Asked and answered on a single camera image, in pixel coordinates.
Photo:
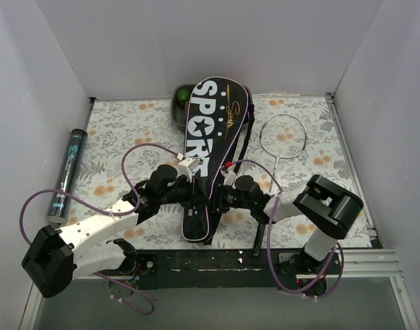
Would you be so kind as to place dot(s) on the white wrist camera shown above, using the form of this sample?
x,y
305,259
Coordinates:
x,y
189,166
229,176

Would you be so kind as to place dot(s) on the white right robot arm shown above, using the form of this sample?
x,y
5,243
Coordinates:
x,y
330,207

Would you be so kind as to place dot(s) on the green lime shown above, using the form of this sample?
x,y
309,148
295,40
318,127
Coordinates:
x,y
182,96

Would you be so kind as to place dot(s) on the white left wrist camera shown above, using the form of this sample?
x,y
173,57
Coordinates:
x,y
189,166

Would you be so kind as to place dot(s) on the black sport racket bag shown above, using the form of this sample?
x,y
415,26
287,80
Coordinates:
x,y
218,110

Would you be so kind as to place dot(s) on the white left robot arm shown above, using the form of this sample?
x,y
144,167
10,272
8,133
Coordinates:
x,y
56,257

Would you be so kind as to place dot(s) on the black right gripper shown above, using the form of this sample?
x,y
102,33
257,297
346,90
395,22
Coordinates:
x,y
220,198

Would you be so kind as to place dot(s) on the grey plastic tray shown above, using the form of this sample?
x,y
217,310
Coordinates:
x,y
178,113

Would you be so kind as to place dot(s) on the badminton racket handle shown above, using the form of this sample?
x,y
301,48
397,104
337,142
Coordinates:
x,y
276,139

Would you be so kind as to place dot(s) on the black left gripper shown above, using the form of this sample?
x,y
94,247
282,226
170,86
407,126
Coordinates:
x,y
195,196

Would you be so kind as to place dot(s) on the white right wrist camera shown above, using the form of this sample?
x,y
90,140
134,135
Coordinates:
x,y
229,176

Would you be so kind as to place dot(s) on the black base bar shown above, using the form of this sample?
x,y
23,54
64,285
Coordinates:
x,y
168,269

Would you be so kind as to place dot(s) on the floral table mat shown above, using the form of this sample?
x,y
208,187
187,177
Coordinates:
x,y
115,127

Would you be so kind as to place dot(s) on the black shuttlecock tube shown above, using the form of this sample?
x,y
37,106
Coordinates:
x,y
59,206

